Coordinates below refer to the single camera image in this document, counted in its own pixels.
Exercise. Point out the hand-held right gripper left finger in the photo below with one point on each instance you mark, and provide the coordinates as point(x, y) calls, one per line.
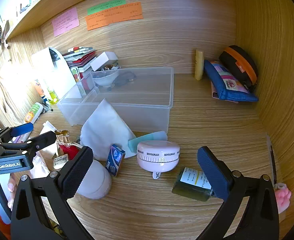
point(77, 172)

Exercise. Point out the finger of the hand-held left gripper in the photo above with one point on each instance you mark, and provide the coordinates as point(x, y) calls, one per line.
point(22, 129)
point(40, 141)

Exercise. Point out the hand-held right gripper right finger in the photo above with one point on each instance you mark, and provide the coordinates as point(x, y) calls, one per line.
point(211, 172)

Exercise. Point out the dark green labelled bottle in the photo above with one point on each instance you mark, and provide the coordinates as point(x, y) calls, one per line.
point(186, 190)

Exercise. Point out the white cloth bag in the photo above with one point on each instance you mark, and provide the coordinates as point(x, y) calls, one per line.
point(104, 125)

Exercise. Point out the pink round desktop vacuum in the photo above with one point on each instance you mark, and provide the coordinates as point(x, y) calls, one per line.
point(157, 155)

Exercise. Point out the pale green rectangular block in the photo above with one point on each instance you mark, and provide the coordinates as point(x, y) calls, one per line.
point(149, 137)

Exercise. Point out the clear plastic storage box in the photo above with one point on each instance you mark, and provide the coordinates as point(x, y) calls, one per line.
point(142, 92)

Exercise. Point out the wooden desktop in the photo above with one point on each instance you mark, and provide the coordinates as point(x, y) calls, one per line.
point(149, 212)

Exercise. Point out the person's left hand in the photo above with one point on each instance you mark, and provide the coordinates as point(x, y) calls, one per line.
point(11, 187)

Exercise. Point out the purple marker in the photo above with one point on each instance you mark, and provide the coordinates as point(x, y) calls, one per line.
point(22, 138)

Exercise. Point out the white tube orange label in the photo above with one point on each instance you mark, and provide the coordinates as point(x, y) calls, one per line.
point(33, 112)

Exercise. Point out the brown crumpled wrapper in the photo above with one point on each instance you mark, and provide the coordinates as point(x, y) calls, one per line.
point(62, 135)

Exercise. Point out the crumpled clear plastic wrapping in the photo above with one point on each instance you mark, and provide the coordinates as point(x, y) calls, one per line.
point(40, 165)

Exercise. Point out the small staples box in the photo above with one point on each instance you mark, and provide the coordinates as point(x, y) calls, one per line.
point(115, 160)

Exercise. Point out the yellow green bottle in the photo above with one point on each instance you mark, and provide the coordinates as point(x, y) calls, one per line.
point(52, 96)

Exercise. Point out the white tube with orange print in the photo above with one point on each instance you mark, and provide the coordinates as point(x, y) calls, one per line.
point(39, 87)

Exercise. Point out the white paper sheet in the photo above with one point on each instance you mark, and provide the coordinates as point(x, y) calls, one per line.
point(59, 72)

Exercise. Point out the pink cat paw toy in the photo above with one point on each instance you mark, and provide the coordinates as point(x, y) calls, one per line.
point(283, 197)

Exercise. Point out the fruit sticker sheet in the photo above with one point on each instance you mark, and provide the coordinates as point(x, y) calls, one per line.
point(75, 73)

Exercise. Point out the blue patchwork pencil pouch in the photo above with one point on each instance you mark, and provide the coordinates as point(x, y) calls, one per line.
point(221, 87)

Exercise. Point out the white bowl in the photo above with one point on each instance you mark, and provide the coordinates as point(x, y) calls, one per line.
point(104, 78)

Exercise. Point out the stack of books and packets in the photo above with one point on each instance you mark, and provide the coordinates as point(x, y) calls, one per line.
point(82, 57)

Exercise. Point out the metal keyring trinkets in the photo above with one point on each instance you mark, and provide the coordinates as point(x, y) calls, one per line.
point(110, 67)

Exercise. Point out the small white box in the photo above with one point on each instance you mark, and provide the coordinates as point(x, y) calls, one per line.
point(103, 59)

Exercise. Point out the dark brown pouch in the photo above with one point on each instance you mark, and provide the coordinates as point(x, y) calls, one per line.
point(123, 78)

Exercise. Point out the wooden shelf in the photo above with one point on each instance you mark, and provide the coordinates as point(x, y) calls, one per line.
point(27, 21)

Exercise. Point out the yellow stick tube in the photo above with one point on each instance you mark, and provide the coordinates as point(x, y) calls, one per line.
point(199, 65)

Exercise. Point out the pink sticky note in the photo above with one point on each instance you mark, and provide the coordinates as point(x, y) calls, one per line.
point(65, 22)

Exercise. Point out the black pouch with orange stripe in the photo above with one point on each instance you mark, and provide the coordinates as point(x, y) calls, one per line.
point(230, 55)

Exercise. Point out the orange sticky note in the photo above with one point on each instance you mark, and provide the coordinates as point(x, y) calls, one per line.
point(114, 17)

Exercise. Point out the green sticky note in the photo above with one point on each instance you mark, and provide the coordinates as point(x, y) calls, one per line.
point(104, 6)

